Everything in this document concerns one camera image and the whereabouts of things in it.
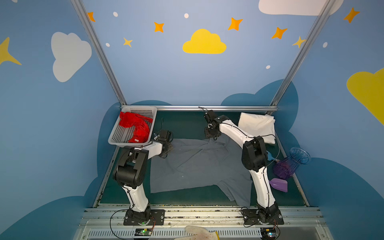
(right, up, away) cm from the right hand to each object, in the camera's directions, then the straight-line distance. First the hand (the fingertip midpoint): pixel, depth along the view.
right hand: (210, 133), depth 101 cm
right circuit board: (+25, -48, -29) cm, 61 cm away
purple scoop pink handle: (+39, -30, -14) cm, 51 cm away
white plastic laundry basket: (-63, -2, +1) cm, 63 cm away
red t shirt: (-47, +2, -3) cm, 47 cm away
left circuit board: (-36, -47, -29) cm, 67 cm away
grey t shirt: (-5, -20, -7) cm, 22 cm away
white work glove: (-9, -47, -30) cm, 57 cm away
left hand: (-28, -10, 0) cm, 30 cm away
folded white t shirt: (+34, +5, +4) cm, 35 cm away
